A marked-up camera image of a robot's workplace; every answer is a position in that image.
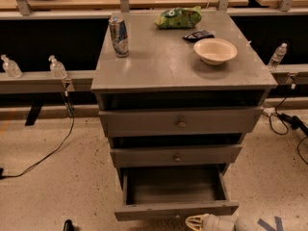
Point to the green chip bag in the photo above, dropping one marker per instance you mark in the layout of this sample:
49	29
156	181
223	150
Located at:
179	18

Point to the grey wooden drawer cabinet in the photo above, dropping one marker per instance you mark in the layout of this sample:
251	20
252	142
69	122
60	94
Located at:
162	71

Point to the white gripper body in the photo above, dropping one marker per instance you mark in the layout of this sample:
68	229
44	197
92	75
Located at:
214	223

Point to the grey drawer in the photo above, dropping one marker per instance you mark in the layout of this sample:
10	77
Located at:
174	192
186	121
175	155

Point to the white bowl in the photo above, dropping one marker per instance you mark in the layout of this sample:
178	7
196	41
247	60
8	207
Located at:
215	51

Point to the clear pump bottle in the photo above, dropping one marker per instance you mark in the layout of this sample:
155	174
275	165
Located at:
11	67
57	68

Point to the clear water bottle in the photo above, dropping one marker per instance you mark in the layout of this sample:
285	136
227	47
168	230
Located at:
277	56

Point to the grey middle drawer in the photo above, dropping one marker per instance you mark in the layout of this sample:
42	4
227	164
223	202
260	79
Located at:
175	155

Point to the black object bottom edge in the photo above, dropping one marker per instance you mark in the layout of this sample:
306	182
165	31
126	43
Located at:
68	226

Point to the grey bottom drawer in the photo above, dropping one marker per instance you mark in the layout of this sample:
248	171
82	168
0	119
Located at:
174	192

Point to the dark blue snack packet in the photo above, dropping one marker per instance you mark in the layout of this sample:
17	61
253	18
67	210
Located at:
198	35

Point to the grey top drawer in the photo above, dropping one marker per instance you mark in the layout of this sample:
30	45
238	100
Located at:
186	121

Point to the silver blue drink can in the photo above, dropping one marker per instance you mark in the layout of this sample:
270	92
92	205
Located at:
119	35

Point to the clear pump bottle far left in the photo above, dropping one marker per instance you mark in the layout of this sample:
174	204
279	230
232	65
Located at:
11	67

